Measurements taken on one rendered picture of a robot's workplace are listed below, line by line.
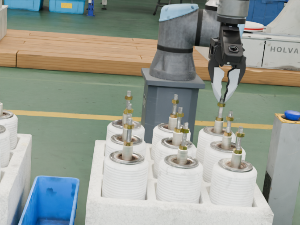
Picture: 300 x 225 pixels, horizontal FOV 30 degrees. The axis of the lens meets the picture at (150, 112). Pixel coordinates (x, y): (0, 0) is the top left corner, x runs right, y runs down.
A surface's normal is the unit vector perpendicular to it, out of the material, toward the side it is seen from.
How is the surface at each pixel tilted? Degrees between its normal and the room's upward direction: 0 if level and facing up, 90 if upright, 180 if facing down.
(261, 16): 92
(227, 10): 90
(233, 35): 29
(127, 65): 90
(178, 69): 73
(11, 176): 0
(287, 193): 90
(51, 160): 0
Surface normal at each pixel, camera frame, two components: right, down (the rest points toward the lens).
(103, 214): 0.04, 0.28
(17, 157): 0.09, -0.96
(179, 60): 0.29, -0.01
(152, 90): -0.62, 0.16
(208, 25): -0.04, -0.03
